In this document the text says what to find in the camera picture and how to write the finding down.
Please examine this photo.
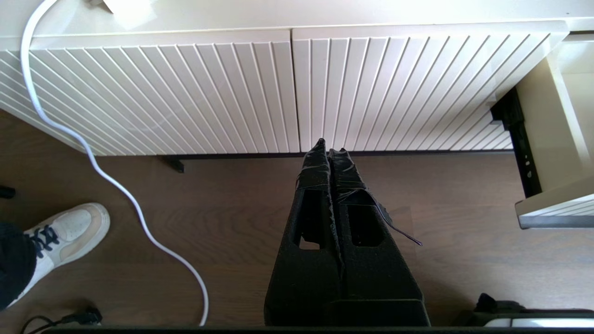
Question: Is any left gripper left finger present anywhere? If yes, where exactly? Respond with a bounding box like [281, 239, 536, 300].
[264, 138, 345, 326]

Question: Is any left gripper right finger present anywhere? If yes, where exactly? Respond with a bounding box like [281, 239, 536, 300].
[327, 148, 425, 302]

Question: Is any cream drawer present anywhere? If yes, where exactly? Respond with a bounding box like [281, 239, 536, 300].
[514, 32, 594, 230]

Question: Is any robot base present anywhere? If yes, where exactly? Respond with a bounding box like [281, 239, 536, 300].
[457, 292, 594, 328]

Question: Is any white ribbed cabinet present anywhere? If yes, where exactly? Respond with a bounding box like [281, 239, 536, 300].
[0, 0, 594, 173]

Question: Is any cream ribbed cabinet panel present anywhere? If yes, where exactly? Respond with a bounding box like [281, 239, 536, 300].
[0, 29, 293, 156]

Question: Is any white sneaker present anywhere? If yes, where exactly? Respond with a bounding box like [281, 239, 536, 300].
[6, 203, 111, 308]

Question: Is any dark trouser leg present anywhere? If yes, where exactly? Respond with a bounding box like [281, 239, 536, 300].
[0, 223, 37, 310]

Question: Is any white charger adapter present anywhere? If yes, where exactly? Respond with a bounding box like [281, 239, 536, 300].
[90, 0, 156, 14]

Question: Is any black cable with plug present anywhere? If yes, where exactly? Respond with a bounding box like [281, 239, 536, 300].
[21, 306, 103, 333]

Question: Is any thick white power cable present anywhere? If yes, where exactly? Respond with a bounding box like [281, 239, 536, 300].
[19, 0, 209, 327]

